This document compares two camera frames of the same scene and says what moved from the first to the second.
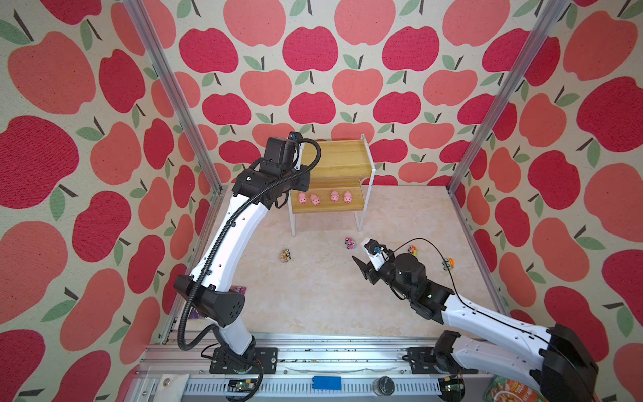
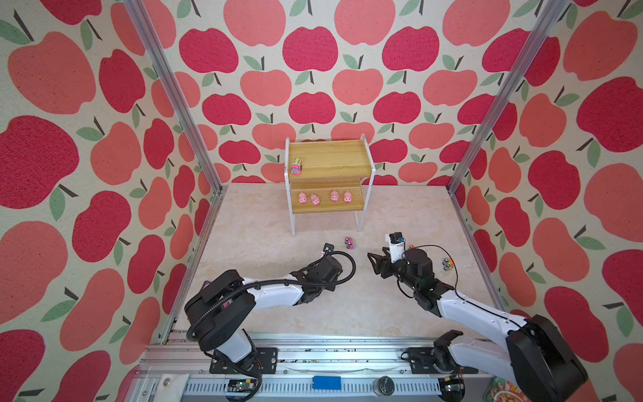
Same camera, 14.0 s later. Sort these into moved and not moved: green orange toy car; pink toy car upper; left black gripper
Moved: left black gripper
Not moved: pink toy car upper; green orange toy car
